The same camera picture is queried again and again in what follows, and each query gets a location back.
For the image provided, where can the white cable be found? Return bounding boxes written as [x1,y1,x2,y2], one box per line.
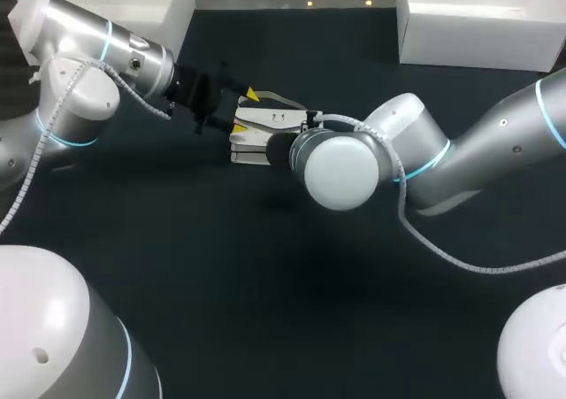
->
[316,113,566,276]
[0,60,172,236]

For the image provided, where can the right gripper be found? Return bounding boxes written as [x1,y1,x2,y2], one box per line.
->
[264,131,296,168]

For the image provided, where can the large white block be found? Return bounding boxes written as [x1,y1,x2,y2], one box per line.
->
[396,0,566,73]
[7,0,195,66]

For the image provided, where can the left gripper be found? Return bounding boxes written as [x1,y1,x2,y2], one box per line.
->
[163,61,263,135]

